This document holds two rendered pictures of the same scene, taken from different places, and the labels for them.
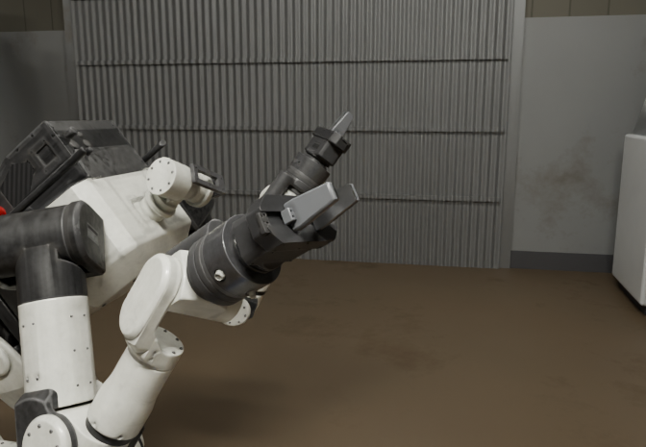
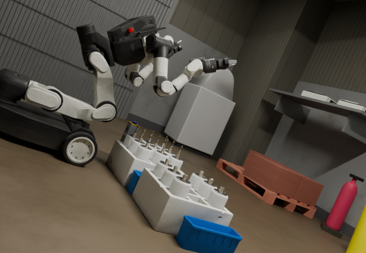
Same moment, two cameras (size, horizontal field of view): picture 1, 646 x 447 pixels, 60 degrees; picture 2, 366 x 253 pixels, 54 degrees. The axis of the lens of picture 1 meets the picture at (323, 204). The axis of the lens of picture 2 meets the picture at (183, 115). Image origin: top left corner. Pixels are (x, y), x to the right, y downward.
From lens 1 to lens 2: 2.01 m
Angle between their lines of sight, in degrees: 39
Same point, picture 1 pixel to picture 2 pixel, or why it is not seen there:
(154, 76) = not seen: outside the picture
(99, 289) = (150, 60)
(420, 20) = (132, 2)
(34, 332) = (163, 63)
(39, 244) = (166, 46)
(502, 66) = not seen: hidden behind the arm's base
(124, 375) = (183, 79)
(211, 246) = (212, 62)
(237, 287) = (213, 70)
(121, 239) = not seen: hidden behind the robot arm
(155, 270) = (198, 62)
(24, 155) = (144, 19)
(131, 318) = (191, 68)
